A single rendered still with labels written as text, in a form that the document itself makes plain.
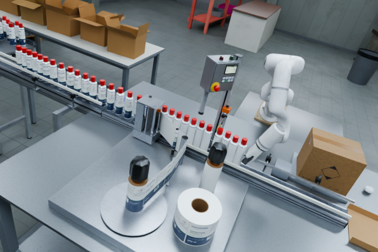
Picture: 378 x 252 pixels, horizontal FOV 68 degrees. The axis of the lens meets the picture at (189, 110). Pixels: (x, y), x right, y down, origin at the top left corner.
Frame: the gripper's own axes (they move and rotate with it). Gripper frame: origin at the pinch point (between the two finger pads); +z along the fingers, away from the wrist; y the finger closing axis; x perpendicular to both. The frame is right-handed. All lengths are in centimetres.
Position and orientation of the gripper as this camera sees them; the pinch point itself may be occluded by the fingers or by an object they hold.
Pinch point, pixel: (245, 161)
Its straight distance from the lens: 175.1
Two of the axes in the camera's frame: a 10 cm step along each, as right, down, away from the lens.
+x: 7.7, 6.3, -0.8
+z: -4.8, 6.7, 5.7
